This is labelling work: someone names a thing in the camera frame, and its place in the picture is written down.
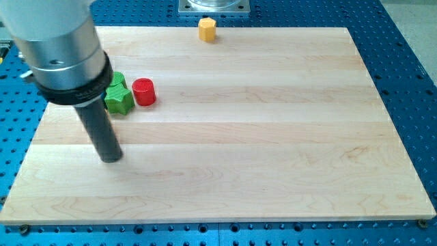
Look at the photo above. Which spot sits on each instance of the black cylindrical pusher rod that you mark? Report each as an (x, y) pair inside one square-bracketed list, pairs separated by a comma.
[(98, 126)]

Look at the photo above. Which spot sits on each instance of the light wooden board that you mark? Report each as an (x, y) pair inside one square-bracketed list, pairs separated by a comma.
[(264, 124)]

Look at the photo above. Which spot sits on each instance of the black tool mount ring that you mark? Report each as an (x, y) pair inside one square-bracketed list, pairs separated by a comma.
[(82, 94)]

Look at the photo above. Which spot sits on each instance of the yellow hexagon block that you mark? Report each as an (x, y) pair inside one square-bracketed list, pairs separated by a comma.
[(207, 29)]

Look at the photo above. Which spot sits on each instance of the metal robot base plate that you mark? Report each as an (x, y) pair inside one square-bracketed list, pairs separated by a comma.
[(214, 7)]

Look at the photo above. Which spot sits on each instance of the left board clamp screw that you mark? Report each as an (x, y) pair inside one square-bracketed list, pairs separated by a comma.
[(24, 229)]

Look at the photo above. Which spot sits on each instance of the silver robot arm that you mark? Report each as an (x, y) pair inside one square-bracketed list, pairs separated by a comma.
[(66, 62)]

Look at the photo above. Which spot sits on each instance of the green star block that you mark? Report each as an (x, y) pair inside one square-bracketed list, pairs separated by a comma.
[(119, 100)]

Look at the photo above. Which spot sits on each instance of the red cylinder block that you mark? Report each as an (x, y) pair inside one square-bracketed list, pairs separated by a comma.
[(144, 91)]

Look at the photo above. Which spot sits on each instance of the green round block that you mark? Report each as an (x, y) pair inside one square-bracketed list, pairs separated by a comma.
[(118, 79)]

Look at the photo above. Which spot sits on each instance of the right board clamp screw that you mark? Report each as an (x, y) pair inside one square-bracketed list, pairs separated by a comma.
[(422, 224)]

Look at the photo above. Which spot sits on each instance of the board clamp screw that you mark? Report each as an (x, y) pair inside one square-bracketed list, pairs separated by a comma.
[(422, 224), (24, 229)]

